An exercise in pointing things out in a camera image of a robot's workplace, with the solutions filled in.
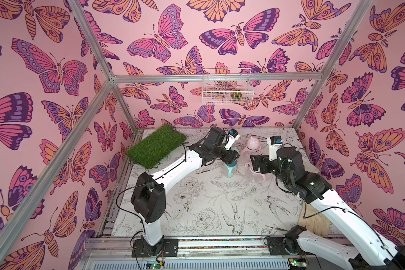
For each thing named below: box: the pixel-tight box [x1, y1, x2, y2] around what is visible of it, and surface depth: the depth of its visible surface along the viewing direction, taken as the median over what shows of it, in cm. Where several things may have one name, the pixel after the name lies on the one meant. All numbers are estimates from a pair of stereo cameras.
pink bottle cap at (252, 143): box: [246, 136, 262, 152], surface depth 93 cm
